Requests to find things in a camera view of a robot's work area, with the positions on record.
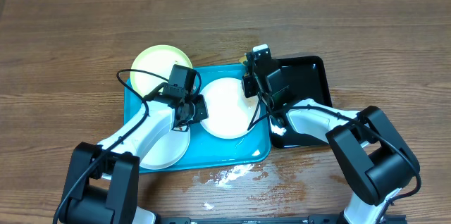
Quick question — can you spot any white plate with pink rim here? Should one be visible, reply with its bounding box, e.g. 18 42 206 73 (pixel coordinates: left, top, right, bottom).
201 77 260 139

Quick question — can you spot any yellow-green plate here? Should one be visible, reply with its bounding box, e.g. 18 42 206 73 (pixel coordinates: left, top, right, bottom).
130 44 192 97

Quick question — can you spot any green yellow sponge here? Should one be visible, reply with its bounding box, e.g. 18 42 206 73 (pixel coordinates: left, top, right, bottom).
239 54 248 66

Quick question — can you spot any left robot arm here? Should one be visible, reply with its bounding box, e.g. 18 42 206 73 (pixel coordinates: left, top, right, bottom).
53 95 208 223

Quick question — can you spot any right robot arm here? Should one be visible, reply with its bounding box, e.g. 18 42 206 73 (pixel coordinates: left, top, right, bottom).
242 58 421 223

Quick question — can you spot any black rectangular tray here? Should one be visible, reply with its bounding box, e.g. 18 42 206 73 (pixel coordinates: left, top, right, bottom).
268 56 332 149

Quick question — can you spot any white plate front left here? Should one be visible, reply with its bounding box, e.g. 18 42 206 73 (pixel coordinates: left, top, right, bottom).
140 130 190 170

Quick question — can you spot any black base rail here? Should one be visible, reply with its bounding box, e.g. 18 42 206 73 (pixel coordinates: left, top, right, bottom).
154 213 408 224

